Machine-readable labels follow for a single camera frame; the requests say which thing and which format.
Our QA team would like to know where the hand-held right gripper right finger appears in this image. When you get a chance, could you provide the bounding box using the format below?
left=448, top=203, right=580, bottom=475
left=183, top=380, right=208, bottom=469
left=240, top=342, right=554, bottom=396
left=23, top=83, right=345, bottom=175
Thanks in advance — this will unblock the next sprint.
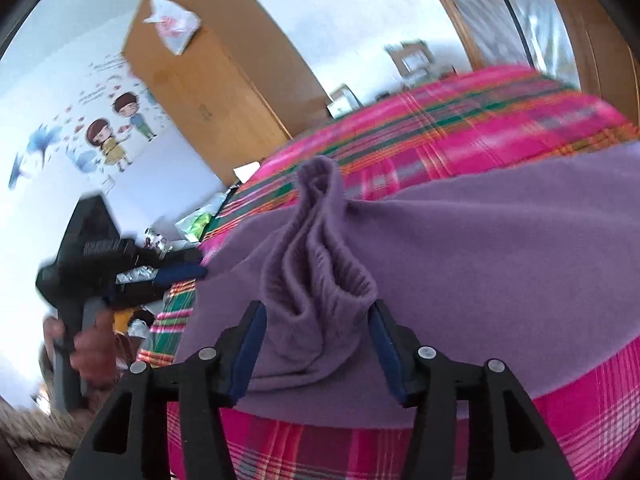
left=367, top=299, right=576, bottom=480

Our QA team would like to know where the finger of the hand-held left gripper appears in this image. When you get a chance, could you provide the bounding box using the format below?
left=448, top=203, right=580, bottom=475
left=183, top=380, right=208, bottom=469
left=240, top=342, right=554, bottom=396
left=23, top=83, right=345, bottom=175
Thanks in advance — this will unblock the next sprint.
left=135, top=249, right=208, bottom=285
left=104, top=282, right=168, bottom=311

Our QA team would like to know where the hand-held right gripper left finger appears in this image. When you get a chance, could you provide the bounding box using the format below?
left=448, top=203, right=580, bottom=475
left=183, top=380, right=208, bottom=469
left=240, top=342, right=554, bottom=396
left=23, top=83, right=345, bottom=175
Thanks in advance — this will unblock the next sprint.
left=65, top=301, right=267, bottom=480

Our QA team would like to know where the purple fleece sweater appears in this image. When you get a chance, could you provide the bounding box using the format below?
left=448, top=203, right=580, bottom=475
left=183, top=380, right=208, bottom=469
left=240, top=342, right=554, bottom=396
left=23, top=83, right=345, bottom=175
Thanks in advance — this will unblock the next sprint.
left=175, top=142, right=640, bottom=431

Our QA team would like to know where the person's left hand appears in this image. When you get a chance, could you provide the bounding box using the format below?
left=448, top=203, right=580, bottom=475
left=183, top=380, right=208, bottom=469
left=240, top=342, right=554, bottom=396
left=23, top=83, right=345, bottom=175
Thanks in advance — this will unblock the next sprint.
left=42, top=312, right=121, bottom=386

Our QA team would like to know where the fuzzy beige cloth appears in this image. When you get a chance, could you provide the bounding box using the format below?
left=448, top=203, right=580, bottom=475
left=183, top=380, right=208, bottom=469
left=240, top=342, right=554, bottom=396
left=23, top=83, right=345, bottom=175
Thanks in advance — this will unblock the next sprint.
left=0, top=400, right=101, bottom=480

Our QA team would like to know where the wooden wardrobe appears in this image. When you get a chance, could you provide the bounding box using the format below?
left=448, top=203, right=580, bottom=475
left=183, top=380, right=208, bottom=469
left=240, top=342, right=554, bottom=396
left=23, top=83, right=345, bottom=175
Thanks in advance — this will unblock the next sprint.
left=122, top=0, right=333, bottom=188

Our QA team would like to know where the white cardboard box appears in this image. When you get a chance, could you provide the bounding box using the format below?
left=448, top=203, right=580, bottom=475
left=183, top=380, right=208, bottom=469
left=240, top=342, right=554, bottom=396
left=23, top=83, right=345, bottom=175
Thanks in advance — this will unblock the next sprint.
left=327, top=84, right=363, bottom=118

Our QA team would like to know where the white plastic bag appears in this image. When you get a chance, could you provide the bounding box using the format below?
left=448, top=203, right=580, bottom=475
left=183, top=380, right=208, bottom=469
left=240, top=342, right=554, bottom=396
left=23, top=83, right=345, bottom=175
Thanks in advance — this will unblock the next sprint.
left=144, top=0, right=202, bottom=56

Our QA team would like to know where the pink green plaid bed sheet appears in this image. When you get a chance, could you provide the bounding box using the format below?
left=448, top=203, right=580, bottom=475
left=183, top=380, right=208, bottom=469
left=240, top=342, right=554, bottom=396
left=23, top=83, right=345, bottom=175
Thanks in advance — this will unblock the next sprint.
left=135, top=65, right=640, bottom=480

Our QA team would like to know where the brown cardboard box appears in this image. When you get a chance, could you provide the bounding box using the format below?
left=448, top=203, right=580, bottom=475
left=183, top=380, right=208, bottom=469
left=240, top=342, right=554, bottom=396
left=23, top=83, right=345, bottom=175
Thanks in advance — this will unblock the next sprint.
left=385, top=40, right=436, bottom=81

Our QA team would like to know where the clear plastic door curtain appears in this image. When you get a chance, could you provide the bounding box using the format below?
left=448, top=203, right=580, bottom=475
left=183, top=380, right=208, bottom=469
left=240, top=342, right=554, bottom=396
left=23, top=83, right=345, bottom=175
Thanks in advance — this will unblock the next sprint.
left=420, top=0, right=581, bottom=91

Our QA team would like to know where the wooden door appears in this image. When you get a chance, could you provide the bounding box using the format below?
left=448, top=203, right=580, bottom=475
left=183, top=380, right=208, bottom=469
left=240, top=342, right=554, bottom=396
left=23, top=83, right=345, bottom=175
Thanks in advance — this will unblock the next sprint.
left=535, top=0, right=640, bottom=126

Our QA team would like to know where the cartoon wall sticker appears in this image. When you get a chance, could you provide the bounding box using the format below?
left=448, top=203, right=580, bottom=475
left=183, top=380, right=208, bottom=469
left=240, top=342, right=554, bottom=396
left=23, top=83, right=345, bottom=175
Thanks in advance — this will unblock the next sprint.
left=10, top=55, right=173, bottom=191

